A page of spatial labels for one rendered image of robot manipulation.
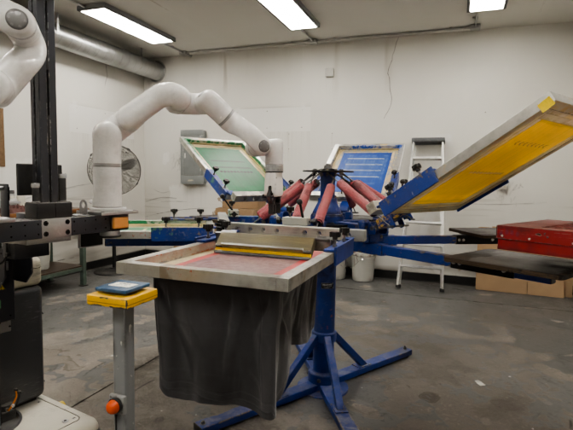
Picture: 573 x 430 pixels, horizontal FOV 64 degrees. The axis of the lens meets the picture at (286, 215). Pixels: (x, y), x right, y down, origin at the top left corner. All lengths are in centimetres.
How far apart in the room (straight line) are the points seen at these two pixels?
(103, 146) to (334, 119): 468
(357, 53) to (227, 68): 185
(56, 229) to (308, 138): 489
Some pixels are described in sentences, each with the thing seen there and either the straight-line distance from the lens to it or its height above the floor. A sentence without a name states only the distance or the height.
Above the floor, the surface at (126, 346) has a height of 81.
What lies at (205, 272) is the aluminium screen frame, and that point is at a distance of 137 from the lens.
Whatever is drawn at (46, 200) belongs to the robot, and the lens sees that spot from 163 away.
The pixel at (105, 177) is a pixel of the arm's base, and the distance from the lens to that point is 172.
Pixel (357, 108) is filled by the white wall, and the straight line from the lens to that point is 608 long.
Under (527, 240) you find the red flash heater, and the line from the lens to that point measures 183.
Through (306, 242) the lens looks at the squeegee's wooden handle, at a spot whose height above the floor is 102.
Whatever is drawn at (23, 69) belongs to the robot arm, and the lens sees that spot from 151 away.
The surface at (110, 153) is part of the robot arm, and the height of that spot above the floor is 134.
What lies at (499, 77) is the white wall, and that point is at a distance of 602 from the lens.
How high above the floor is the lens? 127
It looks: 5 degrees down
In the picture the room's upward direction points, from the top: 1 degrees clockwise
